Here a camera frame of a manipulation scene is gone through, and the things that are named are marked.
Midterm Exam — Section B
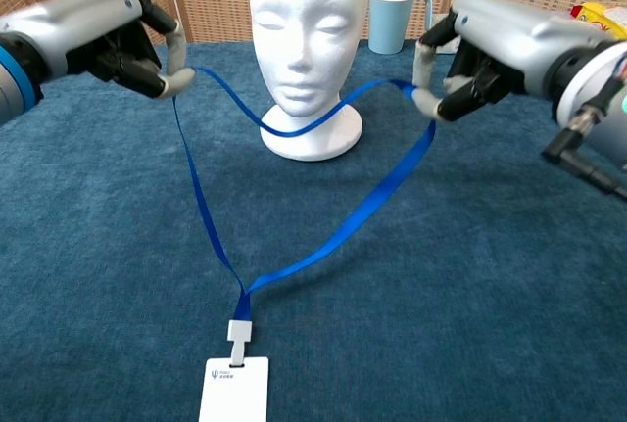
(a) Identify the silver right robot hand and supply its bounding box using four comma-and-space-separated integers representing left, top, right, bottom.
413, 0, 616, 123

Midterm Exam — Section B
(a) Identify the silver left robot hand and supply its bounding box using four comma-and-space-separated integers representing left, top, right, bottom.
2, 0, 197, 100

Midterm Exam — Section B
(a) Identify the blue lanyard strap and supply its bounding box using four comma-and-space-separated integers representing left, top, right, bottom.
171, 67, 437, 324

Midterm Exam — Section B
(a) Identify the white ID badge card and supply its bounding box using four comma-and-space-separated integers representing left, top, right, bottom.
198, 320, 270, 422

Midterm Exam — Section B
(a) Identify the yellow snack package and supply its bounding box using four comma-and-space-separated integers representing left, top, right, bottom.
570, 2, 627, 42

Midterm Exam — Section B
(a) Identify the light blue mug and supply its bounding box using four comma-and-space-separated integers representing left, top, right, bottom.
367, 0, 435, 56

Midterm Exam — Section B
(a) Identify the white foam mannequin head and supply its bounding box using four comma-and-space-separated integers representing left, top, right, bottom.
248, 0, 371, 163

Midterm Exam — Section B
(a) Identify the teal table cloth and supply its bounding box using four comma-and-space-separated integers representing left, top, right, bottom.
0, 39, 627, 422

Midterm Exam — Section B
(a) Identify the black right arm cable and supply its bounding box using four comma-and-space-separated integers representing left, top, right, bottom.
541, 108, 627, 199

